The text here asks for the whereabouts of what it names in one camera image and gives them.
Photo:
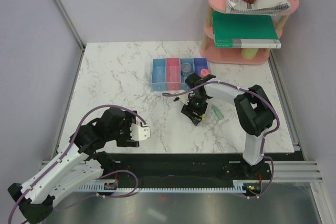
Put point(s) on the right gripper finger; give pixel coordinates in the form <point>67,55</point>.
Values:
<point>200,118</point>
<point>189,114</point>

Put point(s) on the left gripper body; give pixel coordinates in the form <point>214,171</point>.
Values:
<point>123,132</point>

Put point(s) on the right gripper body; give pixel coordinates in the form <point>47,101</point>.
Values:
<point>198,104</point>

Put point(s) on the green highlighter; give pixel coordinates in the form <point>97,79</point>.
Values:
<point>217,112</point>

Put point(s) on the pink cap glue bottle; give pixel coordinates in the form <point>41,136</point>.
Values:
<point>204,72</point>

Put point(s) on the clear paperclip jar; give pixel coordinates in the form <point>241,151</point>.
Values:
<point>186,68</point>

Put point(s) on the pink drawer bin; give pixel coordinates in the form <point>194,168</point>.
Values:
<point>173,74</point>

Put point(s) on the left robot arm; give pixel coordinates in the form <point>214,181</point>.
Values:
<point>82,160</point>

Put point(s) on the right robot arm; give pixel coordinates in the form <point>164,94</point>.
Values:
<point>254,110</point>

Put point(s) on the yellow foam roll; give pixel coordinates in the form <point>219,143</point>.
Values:
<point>249,53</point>

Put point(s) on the green book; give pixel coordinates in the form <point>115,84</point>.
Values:
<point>244,31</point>

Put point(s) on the pink three tier shelf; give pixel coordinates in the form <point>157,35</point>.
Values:
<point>232,55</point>

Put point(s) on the grey spiral notebook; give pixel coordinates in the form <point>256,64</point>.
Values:
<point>257,7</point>

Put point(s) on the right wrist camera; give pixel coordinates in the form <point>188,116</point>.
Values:
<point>182,99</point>

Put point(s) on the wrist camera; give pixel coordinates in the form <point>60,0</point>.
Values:
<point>182,99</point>
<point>139,132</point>

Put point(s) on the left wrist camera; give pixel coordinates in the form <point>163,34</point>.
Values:
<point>139,132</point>

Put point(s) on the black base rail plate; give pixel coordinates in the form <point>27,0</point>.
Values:
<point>180,169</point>

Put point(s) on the white cable duct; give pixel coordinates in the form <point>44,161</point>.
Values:
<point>104,186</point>

